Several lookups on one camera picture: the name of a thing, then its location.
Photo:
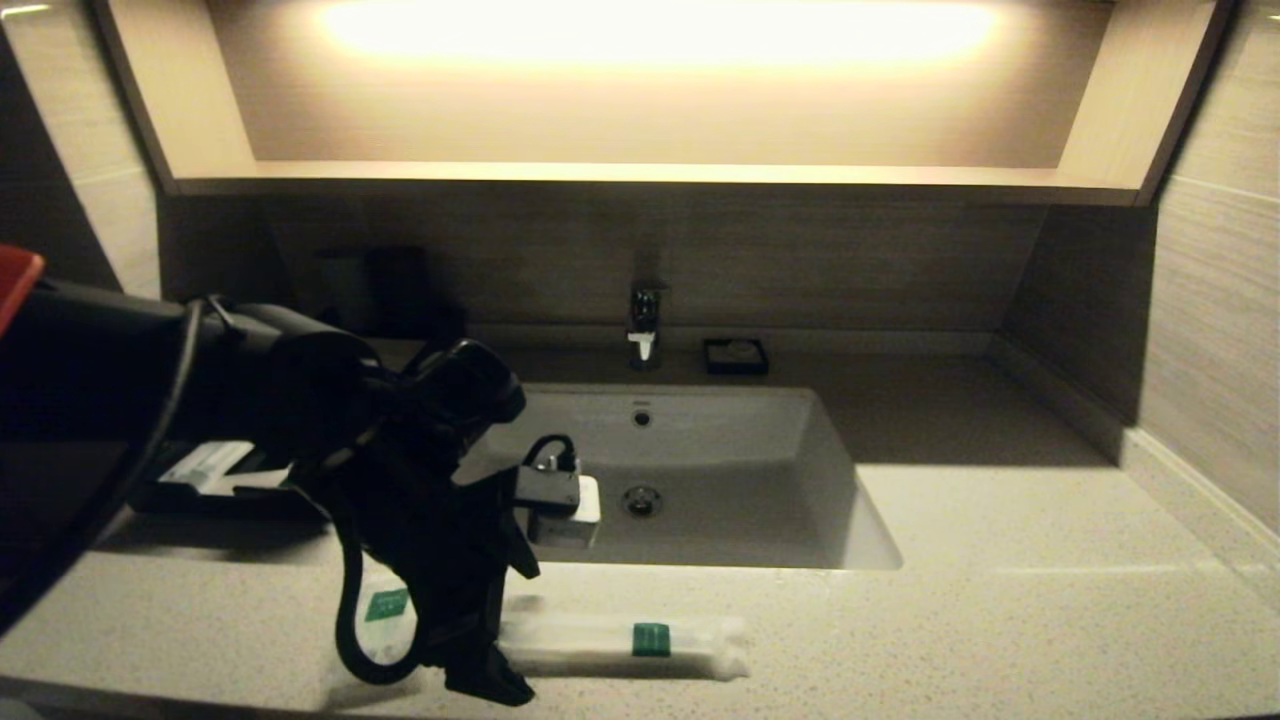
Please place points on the small white green-label packet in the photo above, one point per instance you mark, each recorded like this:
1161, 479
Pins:
390, 605

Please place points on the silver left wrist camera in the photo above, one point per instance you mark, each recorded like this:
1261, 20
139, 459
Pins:
562, 510

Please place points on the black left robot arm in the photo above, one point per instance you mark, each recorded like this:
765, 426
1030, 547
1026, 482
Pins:
150, 380

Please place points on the grey cup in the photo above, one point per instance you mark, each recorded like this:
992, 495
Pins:
348, 285

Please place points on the white ceramic sink basin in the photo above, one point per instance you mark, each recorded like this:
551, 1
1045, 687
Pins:
720, 470

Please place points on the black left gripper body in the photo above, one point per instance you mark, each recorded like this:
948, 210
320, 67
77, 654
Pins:
440, 540

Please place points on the long toothbrush packet green label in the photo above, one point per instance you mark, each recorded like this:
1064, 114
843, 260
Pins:
640, 640

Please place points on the chrome sink drain plug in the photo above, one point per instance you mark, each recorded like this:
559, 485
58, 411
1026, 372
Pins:
642, 502

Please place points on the chrome faucet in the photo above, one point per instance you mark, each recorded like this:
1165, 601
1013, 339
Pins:
646, 320

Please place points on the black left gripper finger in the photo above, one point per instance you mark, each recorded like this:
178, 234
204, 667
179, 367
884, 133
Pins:
490, 688
488, 648

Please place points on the black cup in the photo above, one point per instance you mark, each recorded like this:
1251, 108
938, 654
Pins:
405, 290

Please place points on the black amenity drawer box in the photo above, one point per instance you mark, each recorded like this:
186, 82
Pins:
200, 505

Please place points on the wooden wall niche shelf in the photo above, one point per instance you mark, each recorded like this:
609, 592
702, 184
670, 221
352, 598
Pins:
180, 100

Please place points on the pale soap bar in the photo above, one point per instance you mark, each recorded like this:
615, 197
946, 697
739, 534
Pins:
737, 351

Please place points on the small black soap dish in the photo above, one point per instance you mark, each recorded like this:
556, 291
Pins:
712, 368

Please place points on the warm light strip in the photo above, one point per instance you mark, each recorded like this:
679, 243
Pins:
660, 30

